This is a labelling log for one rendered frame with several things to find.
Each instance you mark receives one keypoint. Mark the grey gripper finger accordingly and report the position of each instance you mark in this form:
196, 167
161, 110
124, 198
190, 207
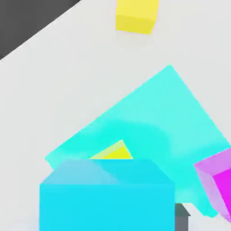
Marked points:
181, 220

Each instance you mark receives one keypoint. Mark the small magenta cube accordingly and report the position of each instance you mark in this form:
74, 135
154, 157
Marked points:
218, 180

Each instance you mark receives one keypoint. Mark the small yellow cube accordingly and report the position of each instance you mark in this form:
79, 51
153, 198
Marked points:
117, 153

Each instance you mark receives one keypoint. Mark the small blue cube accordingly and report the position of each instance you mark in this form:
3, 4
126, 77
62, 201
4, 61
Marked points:
108, 202

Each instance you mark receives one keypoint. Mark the large turquoise box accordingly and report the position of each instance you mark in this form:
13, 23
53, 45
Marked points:
162, 115

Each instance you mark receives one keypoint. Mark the large yellow box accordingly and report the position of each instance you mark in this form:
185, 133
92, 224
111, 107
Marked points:
137, 16

